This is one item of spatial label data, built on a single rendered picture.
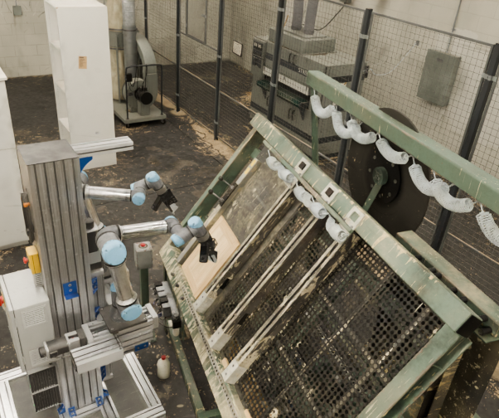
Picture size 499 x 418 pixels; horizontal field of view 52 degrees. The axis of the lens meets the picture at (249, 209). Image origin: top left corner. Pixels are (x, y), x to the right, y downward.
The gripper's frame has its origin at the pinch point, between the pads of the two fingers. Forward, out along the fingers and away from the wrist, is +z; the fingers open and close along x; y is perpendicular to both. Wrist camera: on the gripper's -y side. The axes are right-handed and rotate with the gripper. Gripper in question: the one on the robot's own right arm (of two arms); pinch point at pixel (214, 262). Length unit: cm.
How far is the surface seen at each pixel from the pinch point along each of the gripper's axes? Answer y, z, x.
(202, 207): 74, 31, 41
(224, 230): 45, 23, 13
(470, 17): 515, 152, -178
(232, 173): 94, 16, 16
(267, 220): 30.8, -0.8, -27.5
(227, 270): 7.6, 19.0, -0.1
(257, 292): -13.7, 10.7, -26.7
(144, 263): 34, 46, 83
